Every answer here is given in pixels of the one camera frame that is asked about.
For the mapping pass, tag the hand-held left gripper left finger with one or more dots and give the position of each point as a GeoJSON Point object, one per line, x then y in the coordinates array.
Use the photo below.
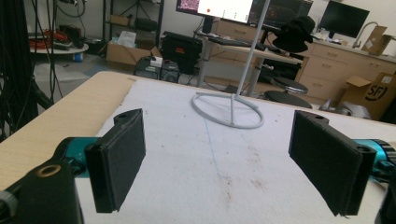
{"type": "Point", "coordinates": [120, 161]}

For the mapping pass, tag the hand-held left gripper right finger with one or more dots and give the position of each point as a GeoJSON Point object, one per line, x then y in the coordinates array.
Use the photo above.
{"type": "Point", "coordinates": [327, 161]}

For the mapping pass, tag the grey plastic bag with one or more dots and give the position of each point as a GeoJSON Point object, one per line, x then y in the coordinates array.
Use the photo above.
{"type": "Point", "coordinates": [351, 109]}

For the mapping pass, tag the black round stool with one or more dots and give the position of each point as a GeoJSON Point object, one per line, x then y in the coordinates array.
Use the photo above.
{"type": "Point", "coordinates": [289, 84]}
{"type": "Point", "coordinates": [286, 99]}

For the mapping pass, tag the printed cardboard box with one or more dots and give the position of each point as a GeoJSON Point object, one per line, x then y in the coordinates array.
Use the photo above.
{"type": "Point", "coordinates": [373, 96]}

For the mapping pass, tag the wooden drawer cabinet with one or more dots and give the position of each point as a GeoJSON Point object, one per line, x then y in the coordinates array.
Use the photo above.
{"type": "Point", "coordinates": [330, 67]}

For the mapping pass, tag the grey black equipment box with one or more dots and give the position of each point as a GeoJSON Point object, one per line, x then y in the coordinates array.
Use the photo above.
{"type": "Point", "coordinates": [155, 70]}

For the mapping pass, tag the open cardboard box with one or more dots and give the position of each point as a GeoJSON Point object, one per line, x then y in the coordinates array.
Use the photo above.
{"type": "Point", "coordinates": [124, 55]}

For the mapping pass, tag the white-legged wooden desk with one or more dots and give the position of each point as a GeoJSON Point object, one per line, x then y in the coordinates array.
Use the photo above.
{"type": "Point", "coordinates": [280, 57]}

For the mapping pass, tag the white plastic bag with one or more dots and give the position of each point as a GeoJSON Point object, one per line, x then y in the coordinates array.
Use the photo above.
{"type": "Point", "coordinates": [127, 39]}

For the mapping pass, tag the round white table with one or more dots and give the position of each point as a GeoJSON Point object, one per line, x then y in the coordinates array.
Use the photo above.
{"type": "Point", "coordinates": [62, 49]}

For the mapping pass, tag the curved metal faucet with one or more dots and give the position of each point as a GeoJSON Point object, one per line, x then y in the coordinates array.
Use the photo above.
{"type": "Point", "coordinates": [358, 38]}

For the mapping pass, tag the black hard equipment case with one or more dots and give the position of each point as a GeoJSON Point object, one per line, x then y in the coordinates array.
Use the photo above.
{"type": "Point", "coordinates": [182, 49]}

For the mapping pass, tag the black hat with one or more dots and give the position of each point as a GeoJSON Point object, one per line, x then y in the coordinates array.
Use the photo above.
{"type": "Point", "coordinates": [292, 37]}

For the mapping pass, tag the small cardboard box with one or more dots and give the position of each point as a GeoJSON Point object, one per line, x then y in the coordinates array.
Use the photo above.
{"type": "Point", "coordinates": [375, 39]}

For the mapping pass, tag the black bag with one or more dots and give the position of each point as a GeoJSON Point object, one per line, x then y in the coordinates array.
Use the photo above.
{"type": "Point", "coordinates": [145, 24]}

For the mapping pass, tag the black computer monitor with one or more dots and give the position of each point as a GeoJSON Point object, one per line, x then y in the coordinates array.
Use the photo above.
{"type": "Point", "coordinates": [342, 17]}

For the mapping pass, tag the black metal shelf rack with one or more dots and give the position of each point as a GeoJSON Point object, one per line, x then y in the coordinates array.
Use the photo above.
{"type": "Point", "coordinates": [160, 18]}

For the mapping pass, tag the black keyboard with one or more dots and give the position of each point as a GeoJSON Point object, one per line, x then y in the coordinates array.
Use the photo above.
{"type": "Point", "coordinates": [230, 42]}

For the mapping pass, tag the dark wide computer monitor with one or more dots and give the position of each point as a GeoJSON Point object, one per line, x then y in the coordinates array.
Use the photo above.
{"type": "Point", "coordinates": [286, 12]}

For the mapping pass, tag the wooden drawer unit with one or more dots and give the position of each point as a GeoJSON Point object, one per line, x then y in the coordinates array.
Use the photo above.
{"type": "Point", "coordinates": [236, 31]}

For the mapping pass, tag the lit computer monitor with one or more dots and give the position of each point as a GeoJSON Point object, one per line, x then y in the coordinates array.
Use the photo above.
{"type": "Point", "coordinates": [224, 7]}

